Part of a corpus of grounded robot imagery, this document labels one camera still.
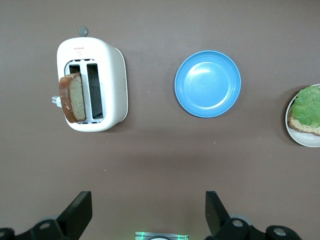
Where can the white toaster power plug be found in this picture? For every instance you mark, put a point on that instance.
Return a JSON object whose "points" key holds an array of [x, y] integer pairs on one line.
{"points": [[56, 101]]}

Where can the brown table cover sheet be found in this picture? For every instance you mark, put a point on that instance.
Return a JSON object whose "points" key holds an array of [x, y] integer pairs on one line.
{"points": [[160, 162]]}

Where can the blue plate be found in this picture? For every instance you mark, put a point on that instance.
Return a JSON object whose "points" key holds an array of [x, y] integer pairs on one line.
{"points": [[207, 83]]}

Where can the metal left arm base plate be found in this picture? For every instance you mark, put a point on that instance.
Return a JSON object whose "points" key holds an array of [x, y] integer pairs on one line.
{"points": [[180, 235]]}

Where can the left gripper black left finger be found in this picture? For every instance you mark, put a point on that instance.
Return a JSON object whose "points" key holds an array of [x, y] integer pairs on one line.
{"points": [[65, 225]]}

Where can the white toaster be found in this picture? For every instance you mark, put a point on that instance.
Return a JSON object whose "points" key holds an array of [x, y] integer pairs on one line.
{"points": [[112, 82]]}

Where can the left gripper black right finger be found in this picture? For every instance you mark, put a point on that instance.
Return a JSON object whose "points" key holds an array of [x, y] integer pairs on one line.
{"points": [[222, 228]]}

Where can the green lettuce leaf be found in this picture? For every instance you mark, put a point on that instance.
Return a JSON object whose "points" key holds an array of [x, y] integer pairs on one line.
{"points": [[308, 105]]}

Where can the beige plate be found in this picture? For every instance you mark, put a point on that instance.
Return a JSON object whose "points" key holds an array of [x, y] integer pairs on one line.
{"points": [[302, 140]]}

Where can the brown bread slice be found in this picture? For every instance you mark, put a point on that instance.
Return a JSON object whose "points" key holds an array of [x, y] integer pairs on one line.
{"points": [[302, 127], [75, 97]]}

